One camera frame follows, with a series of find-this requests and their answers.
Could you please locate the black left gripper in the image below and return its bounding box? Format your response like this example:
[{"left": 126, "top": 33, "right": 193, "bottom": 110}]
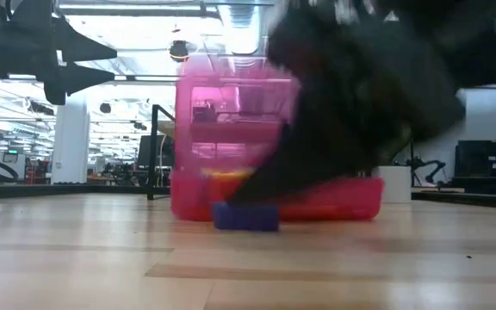
[{"left": 0, "top": 0, "right": 118, "bottom": 106}]

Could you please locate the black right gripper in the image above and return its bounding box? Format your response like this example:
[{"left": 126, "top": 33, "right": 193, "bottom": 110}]
[{"left": 230, "top": 0, "right": 464, "bottom": 202}]

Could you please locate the purple eraser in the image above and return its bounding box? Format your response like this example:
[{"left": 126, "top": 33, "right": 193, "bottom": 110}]
[{"left": 212, "top": 201, "right": 281, "bottom": 233}]

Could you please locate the pink translucent plastic box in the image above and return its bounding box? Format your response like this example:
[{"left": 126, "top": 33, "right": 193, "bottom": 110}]
[{"left": 170, "top": 55, "right": 385, "bottom": 223}]

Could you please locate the white pillar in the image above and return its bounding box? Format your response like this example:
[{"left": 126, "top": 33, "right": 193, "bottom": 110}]
[{"left": 51, "top": 96, "right": 90, "bottom": 185}]

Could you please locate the black monitor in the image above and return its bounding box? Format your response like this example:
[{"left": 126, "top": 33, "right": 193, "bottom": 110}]
[{"left": 137, "top": 134, "right": 176, "bottom": 168}]

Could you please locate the background wooden table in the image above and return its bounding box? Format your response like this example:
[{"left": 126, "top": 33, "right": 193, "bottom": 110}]
[{"left": 419, "top": 185, "right": 465, "bottom": 194}]

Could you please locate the black equipment case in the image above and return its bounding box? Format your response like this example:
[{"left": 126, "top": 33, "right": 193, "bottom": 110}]
[{"left": 454, "top": 139, "right": 496, "bottom": 195}]

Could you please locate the black ceiling camera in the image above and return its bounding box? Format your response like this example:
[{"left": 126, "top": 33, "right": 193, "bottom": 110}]
[{"left": 169, "top": 40, "right": 190, "bottom": 64}]

